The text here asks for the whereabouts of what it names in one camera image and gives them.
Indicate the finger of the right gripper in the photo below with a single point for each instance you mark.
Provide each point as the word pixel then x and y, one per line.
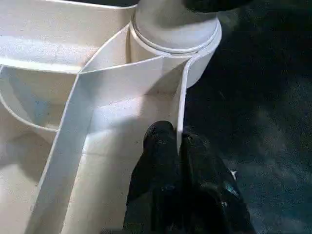
pixel 214 5

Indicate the black work mat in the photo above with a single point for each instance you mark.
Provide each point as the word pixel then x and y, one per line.
pixel 258 122

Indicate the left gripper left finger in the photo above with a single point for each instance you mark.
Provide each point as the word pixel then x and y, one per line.
pixel 156 185

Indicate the white plastic table leg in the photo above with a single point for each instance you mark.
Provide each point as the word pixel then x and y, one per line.
pixel 170 24

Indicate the white plastic table top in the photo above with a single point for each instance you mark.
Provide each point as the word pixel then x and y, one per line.
pixel 58 122

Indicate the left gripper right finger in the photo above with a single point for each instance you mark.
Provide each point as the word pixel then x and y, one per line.
pixel 209 200

